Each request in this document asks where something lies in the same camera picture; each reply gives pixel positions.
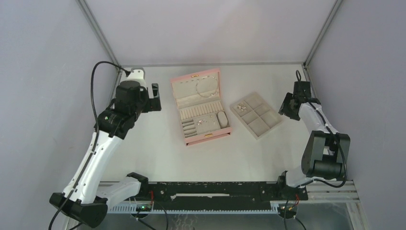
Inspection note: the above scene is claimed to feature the beige divided tray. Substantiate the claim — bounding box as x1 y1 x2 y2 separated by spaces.
230 92 282 140

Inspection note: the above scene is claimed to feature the pink jewelry box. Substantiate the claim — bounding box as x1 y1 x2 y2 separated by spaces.
170 68 232 146

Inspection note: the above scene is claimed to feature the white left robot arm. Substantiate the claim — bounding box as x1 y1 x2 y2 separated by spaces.
49 80 162 228

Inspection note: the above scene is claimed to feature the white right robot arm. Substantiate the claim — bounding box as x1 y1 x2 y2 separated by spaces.
276 80 350 199

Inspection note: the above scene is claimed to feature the beige oval watch pillow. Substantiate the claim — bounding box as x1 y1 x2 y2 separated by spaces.
217 111 228 128

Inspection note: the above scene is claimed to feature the black right camera cable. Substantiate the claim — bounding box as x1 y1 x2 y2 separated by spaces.
283 69 348 230

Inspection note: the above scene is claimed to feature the black camera cable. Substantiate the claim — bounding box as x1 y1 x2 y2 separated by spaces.
283 69 348 230
48 61 131 230

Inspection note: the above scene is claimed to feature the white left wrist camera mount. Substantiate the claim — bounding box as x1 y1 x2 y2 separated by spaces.
126 68 147 88

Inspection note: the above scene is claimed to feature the black left camera cable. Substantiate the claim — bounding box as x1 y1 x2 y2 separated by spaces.
48 61 131 230

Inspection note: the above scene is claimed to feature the white slotted cable duct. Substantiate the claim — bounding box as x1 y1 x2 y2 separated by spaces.
108 202 279 214

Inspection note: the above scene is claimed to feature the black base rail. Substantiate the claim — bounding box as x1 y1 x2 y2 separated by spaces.
137 181 309 201

